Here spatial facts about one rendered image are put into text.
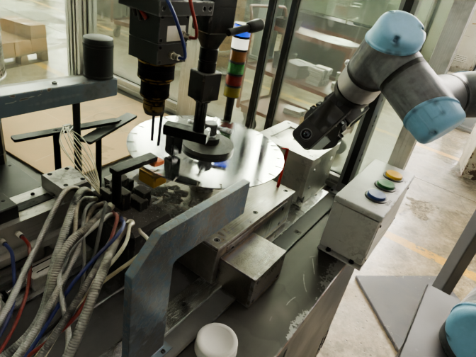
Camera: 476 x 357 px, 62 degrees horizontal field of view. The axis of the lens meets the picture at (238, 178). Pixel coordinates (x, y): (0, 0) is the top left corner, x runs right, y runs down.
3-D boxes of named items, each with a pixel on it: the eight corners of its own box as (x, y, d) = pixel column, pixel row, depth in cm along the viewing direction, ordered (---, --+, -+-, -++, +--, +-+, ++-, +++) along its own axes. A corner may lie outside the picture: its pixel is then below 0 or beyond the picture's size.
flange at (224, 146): (236, 161, 79) (238, 150, 78) (180, 155, 77) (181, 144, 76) (231, 137, 89) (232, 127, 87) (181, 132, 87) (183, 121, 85)
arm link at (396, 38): (403, 56, 54) (369, 10, 56) (365, 101, 64) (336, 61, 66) (443, 42, 56) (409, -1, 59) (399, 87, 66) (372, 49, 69)
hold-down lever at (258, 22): (235, 28, 70) (238, 11, 69) (264, 37, 67) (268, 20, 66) (207, 30, 64) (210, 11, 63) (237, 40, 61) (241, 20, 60)
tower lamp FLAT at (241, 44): (236, 45, 105) (239, 34, 103) (251, 49, 103) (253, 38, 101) (227, 47, 101) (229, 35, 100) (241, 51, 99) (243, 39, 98)
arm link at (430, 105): (486, 110, 59) (443, 55, 62) (457, 120, 52) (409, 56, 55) (442, 140, 65) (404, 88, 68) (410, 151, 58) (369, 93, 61)
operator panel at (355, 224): (357, 203, 114) (375, 158, 106) (394, 221, 109) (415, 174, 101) (316, 247, 93) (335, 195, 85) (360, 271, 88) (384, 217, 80)
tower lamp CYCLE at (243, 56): (235, 57, 106) (236, 46, 105) (248, 62, 104) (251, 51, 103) (225, 59, 103) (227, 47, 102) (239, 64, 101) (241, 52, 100)
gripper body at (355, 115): (356, 125, 82) (387, 91, 72) (330, 145, 79) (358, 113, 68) (331, 98, 84) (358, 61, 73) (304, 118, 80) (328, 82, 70)
